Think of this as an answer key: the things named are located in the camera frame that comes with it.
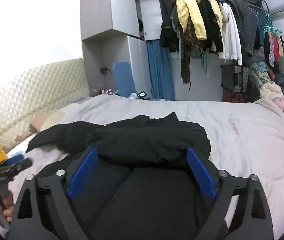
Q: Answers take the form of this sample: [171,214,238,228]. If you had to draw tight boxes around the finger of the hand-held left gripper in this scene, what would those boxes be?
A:
[0,154,24,170]
[5,157,33,180]

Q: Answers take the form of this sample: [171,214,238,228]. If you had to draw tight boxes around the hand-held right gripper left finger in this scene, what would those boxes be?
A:
[8,146,100,240]

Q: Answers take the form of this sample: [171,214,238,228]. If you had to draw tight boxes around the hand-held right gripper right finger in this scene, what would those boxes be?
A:
[186,147,275,240]

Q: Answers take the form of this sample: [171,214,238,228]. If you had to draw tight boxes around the black garment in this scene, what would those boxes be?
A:
[25,112,222,240]

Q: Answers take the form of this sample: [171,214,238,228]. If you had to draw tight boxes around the cream quilted mattress pad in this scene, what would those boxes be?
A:
[4,131,41,155]

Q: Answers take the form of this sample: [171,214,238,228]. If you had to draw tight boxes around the beige patchwork pillow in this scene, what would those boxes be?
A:
[29,102,82,133]

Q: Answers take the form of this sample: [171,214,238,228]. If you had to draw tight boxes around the grey blanket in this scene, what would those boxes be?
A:
[0,95,284,240]

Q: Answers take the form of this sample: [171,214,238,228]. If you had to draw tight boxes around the cream quilted headboard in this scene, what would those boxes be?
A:
[0,57,91,153]

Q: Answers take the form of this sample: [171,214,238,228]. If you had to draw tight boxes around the group of cosmetic bottles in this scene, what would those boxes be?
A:
[97,86,119,96]

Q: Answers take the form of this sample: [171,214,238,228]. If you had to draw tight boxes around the black storage crate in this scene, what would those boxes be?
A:
[221,64,251,103]

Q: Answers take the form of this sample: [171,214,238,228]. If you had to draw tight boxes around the blue rolled mat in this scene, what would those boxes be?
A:
[113,61,137,97]

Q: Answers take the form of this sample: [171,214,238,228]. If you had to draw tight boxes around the blue curtain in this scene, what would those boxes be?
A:
[146,40,176,101]

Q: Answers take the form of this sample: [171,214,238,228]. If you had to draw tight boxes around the cream fleece garment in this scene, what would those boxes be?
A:
[260,82,284,100]

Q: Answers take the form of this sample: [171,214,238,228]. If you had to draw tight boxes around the brown patterned scarf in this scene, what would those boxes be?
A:
[180,17,205,90]

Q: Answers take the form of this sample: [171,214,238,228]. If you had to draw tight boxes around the teal hanging garment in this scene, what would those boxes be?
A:
[171,5,211,78]

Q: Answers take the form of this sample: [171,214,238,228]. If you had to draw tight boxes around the white hoodie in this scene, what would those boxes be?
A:
[218,2,242,65]

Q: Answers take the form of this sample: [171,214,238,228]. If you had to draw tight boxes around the hanging small laundry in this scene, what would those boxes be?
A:
[264,31,284,68]

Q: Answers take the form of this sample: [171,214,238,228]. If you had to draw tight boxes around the black hanging jacket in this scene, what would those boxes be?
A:
[198,0,224,54]

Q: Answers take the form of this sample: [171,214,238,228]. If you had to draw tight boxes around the black hanging coat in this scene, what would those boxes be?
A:
[159,0,180,53]

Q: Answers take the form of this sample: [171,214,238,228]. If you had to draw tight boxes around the dark grey hanging jackets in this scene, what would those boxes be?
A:
[226,0,261,55]

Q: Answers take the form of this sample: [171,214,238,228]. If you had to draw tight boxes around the teal clip hanger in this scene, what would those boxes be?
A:
[262,16,282,34]

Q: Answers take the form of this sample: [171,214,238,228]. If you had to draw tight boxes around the cream hanging shirt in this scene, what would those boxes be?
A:
[209,0,224,30]

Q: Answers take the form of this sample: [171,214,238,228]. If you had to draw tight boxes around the yellow fleece hoodie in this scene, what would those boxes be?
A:
[176,0,207,40]

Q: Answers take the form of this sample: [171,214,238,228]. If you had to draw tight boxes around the grey wardrobe cabinet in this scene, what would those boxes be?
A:
[80,0,162,98]

